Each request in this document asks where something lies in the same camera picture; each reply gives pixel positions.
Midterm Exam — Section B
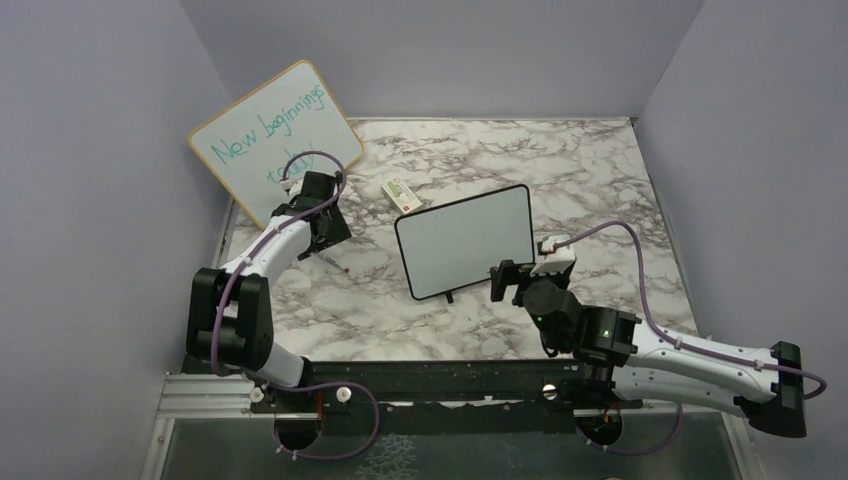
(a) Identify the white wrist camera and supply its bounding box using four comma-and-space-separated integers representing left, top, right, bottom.
530, 235, 577, 276
280, 177, 304, 197

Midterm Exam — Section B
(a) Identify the wood-framed whiteboard with writing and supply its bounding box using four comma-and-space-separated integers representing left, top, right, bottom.
188, 60, 365, 229

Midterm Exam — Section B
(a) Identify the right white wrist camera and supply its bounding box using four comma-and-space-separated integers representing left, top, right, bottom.
530, 235, 577, 276

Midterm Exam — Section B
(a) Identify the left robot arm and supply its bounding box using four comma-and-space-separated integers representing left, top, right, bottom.
186, 171, 351, 411

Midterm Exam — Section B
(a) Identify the black-framed whiteboard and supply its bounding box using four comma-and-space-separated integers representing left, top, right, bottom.
394, 184, 536, 301

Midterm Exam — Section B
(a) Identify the small green white box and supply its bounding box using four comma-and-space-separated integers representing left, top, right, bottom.
381, 178, 424, 215

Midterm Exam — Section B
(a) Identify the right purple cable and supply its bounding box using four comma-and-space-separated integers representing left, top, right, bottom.
539, 220, 829, 458

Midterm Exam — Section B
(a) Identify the black metal base rail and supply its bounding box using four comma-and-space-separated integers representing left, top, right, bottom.
160, 359, 675, 439

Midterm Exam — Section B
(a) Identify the magenta capped whiteboard marker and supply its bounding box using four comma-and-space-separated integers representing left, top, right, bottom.
320, 255, 350, 275

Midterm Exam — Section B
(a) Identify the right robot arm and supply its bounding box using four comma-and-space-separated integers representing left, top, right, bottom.
489, 260, 807, 438

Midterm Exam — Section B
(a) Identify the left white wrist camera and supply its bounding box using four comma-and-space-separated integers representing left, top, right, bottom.
280, 177, 304, 197

